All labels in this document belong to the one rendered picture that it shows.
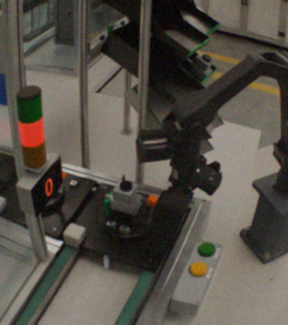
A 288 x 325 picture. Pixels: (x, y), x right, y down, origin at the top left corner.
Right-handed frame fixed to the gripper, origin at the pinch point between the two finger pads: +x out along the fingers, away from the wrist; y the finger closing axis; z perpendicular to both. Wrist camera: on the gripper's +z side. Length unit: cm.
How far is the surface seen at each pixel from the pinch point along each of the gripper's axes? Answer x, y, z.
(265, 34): 92, 405, -7
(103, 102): 23, 69, -50
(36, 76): 23, 81, -92
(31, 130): -25.3, -21.0, -23.4
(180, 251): 13.5, -3.8, 2.2
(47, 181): -12.4, -19.1, -22.3
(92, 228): 12.3, -5.5, -19.9
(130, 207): 4.7, -2.3, -11.4
